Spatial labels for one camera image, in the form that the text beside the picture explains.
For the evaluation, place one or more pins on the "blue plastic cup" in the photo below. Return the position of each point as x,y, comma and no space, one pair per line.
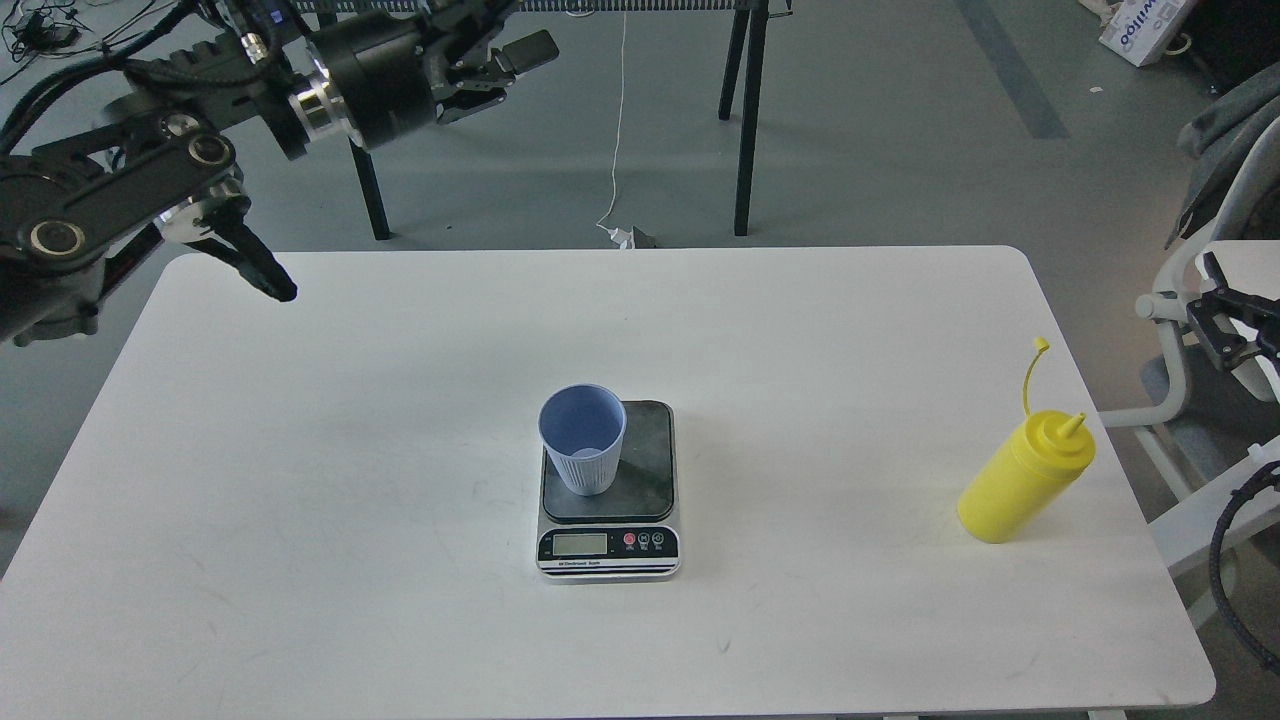
582,429

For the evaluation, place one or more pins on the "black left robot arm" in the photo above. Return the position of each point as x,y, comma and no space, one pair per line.
109,158

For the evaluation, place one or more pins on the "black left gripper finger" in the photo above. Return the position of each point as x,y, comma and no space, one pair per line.
472,19
480,80

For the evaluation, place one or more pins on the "yellow squeeze bottle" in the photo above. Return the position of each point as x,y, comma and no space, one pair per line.
1043,455

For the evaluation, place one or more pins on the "white cardboard box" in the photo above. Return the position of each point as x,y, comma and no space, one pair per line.
1141,32

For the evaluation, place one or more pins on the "digital kitchen scale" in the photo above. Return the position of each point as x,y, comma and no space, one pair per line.
628,533

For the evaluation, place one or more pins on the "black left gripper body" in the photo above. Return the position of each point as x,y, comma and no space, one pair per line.
383,69

